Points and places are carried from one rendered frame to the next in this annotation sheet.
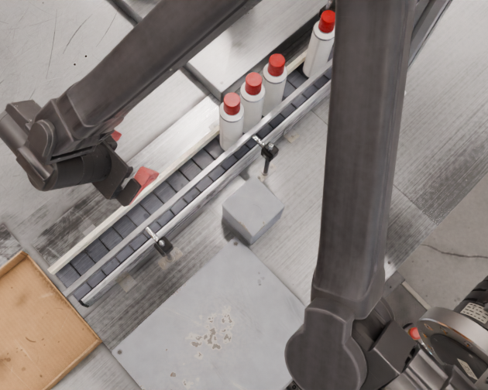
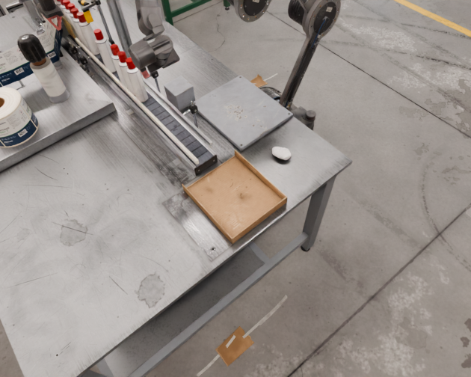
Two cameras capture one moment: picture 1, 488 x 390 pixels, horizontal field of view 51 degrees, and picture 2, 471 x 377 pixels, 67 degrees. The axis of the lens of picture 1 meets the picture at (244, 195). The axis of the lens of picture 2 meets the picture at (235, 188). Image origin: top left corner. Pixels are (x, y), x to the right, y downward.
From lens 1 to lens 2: 1.18 m
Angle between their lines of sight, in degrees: 34
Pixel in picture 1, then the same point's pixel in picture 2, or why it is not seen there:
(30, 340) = (232, 185)
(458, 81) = (133, 33)
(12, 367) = (244, 192)
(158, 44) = not seen: outside the picture
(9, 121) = (138, 50)
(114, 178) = not seen: hidden behind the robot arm
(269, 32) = (84, 84)
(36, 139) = (155, 22)
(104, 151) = not seen: hidden behind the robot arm
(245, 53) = (93, 93)
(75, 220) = (168, 169)
